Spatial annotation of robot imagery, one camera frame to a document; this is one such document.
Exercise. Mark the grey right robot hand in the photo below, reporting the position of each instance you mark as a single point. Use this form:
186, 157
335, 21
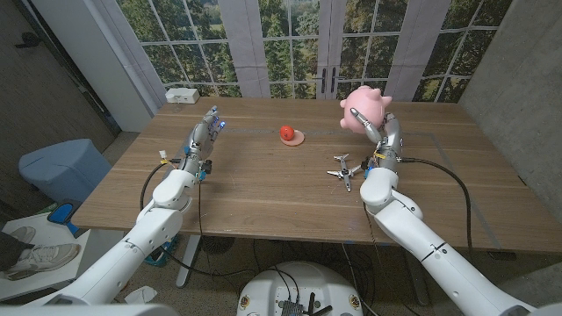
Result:
391, 149

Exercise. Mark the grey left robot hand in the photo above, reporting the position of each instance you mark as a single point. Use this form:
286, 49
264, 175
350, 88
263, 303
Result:
201, 144

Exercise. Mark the pink plastic piggy bank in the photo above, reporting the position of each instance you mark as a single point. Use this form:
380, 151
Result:
366, 105

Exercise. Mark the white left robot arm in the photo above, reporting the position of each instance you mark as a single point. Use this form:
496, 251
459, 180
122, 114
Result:
131, 259

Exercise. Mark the round white robot base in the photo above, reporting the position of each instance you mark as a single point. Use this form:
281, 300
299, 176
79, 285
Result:
303, 281

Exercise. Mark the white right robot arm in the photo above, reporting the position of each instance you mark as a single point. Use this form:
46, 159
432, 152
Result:
412, 237

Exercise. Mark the grey toy airplane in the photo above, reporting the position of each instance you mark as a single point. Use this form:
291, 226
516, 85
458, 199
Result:
345, 172

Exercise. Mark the red apple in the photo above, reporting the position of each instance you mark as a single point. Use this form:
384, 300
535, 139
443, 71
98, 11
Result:
287, 133

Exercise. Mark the white plastic box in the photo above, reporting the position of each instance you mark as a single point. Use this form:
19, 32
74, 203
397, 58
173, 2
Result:
182, 95

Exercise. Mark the black round ribbed disc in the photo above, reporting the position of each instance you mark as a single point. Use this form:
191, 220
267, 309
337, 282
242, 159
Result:
216, 245

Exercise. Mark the white table leg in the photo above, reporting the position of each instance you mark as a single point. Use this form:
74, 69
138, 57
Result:
188, 263

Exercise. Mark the printed window backdrop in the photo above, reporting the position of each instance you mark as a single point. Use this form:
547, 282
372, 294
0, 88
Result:
281, 52

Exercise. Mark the blue-grey bin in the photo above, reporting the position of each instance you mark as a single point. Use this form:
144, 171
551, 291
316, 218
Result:
61, 169

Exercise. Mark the blue black floor pedal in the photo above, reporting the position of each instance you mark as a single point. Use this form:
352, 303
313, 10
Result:
61, 213

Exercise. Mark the crumpled white paper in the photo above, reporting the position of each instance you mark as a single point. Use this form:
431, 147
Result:
140, 295

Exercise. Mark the white sneaker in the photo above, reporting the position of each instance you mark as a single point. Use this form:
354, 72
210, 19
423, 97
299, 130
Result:
22, 234
41, 259

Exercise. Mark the white floor platform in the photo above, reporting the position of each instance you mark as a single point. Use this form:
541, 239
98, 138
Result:
44, 287

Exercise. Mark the dark trouser leg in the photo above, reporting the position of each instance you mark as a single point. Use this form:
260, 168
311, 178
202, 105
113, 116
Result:
9, 250

